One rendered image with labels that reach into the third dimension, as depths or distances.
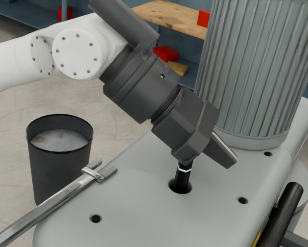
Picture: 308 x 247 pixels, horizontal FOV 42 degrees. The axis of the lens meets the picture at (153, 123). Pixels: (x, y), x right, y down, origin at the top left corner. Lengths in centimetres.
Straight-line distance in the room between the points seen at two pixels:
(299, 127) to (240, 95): 50
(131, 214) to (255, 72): 30
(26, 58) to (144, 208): 26
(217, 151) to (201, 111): 6
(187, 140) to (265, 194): 21
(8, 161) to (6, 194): 41
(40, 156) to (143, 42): 237
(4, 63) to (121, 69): 17
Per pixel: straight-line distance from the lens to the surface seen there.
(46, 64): 60
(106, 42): 52
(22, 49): 58
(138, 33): 53
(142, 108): 53
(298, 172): 135
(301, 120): 122
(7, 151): 382
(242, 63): 69
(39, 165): 292
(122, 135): 405
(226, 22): 69
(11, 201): 334
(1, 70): 60
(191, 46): 539
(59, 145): 302
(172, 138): 54
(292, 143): 111
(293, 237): 101
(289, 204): 81
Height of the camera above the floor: 230
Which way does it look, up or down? 32 degrees down
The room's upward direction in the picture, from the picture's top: 9 degrees clockwise
